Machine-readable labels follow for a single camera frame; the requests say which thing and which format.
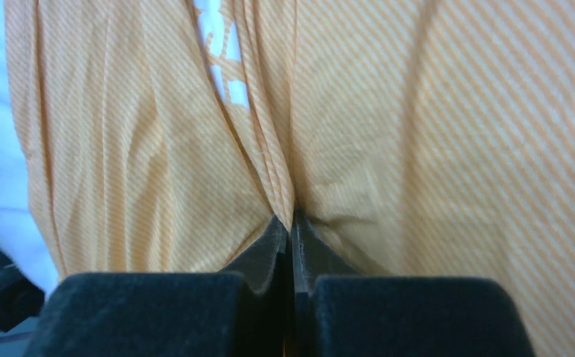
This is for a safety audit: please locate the orange cartoon pillowcase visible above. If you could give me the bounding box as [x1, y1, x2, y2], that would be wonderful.
[4, 1, 575, 356]

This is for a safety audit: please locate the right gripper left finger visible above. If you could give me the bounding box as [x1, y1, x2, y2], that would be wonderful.
[25, 218, 288, 357]

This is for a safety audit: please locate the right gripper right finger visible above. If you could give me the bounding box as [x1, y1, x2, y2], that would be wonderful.
[291, 211, 534, 356]

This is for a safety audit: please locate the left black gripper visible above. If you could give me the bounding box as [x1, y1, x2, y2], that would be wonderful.
[0, 251, 45, 332]

